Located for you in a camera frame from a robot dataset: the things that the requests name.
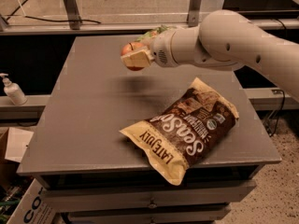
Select white printed cardboard box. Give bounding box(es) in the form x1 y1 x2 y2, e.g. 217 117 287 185
7 179 56 224

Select metal railing frame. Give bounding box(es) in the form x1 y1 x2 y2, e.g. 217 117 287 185
0 0 299 35

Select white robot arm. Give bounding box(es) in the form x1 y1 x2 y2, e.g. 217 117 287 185
121 10 299 101

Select grey drawer cabinet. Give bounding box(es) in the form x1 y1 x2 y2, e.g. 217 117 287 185
16 35 283 224

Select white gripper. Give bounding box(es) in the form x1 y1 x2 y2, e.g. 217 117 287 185
121 30 175 69

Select open cardboard box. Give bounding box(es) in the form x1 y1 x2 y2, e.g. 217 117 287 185
0 127 33 190

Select black cable on floor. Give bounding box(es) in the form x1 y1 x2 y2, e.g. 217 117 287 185
5 0 102 25

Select green jalapeno chip bag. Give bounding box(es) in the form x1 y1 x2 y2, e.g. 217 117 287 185
136 25 175 42

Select red apple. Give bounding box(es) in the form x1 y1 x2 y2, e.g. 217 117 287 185
121 42 145 71

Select brown yellow tortilla chip bag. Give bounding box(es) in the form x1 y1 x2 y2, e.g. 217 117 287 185
121 78 239 186

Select white pump sanitizer bottle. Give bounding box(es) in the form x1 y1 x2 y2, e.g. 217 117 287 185
0 73 27 105

